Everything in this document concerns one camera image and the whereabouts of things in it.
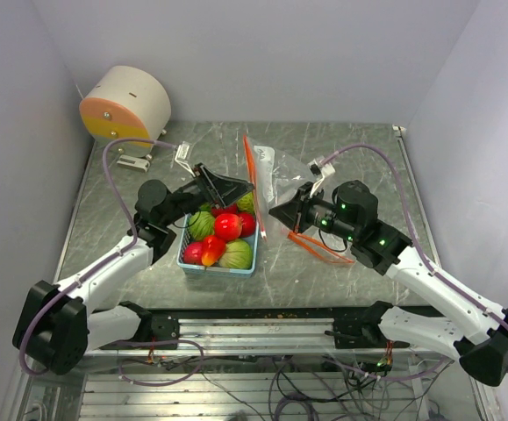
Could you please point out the dark red apple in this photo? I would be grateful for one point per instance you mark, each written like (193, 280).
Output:
(233, 209)

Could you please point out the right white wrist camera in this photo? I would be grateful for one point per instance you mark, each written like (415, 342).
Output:
(322, 172)

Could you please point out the green cabbage left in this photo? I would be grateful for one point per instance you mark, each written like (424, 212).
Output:
(201, 225)

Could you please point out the green custard apple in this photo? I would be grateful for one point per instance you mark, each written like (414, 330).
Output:
(246, 203)

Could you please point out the white round drawer box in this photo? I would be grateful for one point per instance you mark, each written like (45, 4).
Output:
(127, 103)

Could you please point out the clear zip bag orange zipper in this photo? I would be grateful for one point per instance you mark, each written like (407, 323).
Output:
(276, 176)

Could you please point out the green cabbage front right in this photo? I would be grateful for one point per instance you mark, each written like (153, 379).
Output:
(238, 255)

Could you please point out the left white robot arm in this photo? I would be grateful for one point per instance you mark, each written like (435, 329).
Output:
(60, 322)

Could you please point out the aluminium rail frame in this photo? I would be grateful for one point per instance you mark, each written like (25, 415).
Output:
(259, 364)

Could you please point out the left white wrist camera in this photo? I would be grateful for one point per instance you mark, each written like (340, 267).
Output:
(182, 154)

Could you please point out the red orange bell pepper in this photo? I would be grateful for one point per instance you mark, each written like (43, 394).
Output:
(213, 248)

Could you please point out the green cabbage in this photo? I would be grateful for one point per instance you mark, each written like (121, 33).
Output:
(238, 255)
(201, 225)

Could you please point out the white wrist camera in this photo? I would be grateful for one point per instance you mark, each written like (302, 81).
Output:
(322, 172)
(182, 154)

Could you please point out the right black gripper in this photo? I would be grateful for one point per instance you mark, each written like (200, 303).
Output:
(295, 214)

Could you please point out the large red apple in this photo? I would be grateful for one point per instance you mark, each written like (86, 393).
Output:
(227, 226)

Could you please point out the red pomegranate front left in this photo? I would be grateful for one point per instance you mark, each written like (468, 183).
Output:
(192, 254)

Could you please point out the light blue plastic basket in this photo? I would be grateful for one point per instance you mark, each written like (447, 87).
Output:
(215, 269)

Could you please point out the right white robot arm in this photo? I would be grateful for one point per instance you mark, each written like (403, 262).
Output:
(472, 329)

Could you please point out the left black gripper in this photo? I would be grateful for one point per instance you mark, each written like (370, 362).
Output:
(219, 190)

